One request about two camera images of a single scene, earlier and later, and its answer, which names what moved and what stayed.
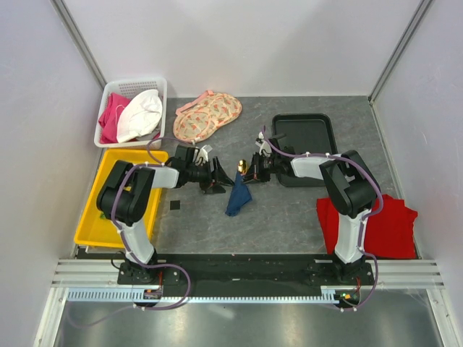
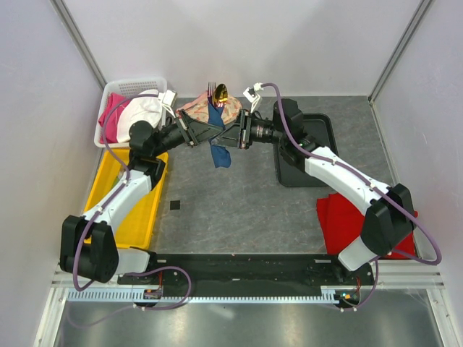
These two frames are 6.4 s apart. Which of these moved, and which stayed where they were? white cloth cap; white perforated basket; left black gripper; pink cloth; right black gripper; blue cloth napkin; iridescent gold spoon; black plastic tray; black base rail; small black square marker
Moved: blue cloth napkin; left black gripper; iridescent gold spoon; right black gripper
Stayed: black base rail; small black square marker; white perforated basket; pink cloth; black plastic tray; white cloth cap
